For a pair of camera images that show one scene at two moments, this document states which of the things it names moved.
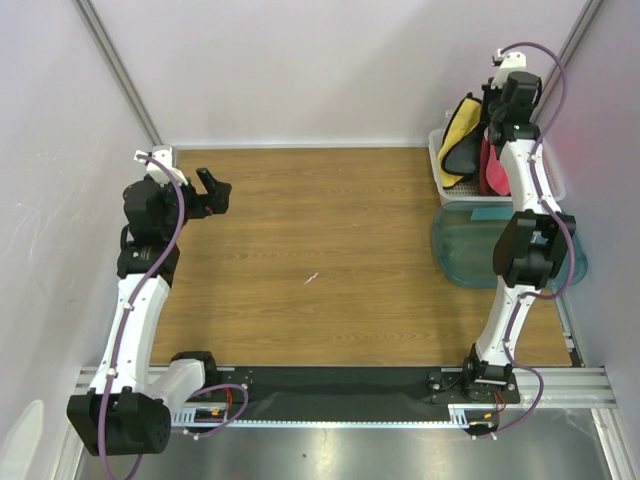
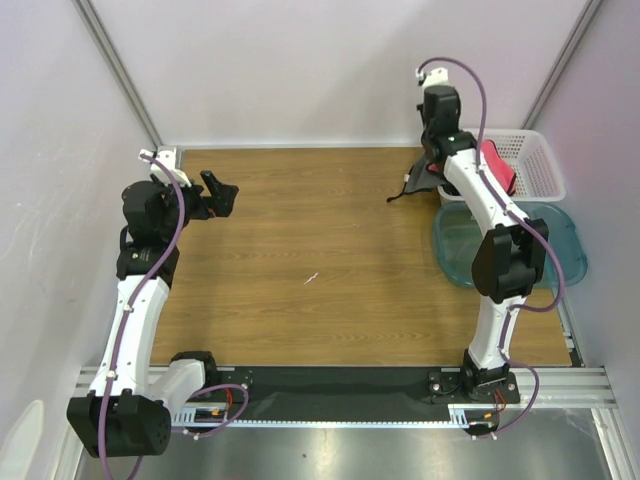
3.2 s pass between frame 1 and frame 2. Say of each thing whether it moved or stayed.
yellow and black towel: moved
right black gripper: moved
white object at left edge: stayed
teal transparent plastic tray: stayed
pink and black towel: stayed
